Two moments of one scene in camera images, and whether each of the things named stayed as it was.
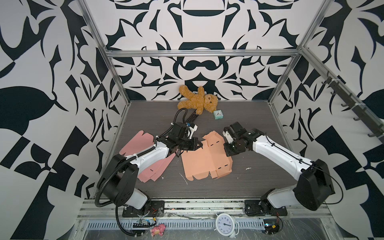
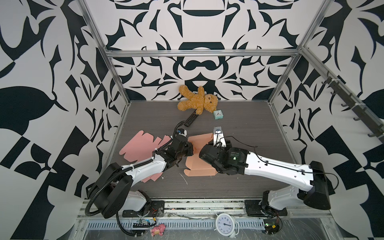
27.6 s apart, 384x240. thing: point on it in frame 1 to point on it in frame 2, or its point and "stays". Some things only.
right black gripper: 228,151 to 228,147
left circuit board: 144,223 stays
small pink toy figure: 159,229 stays
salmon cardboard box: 212,158 stays
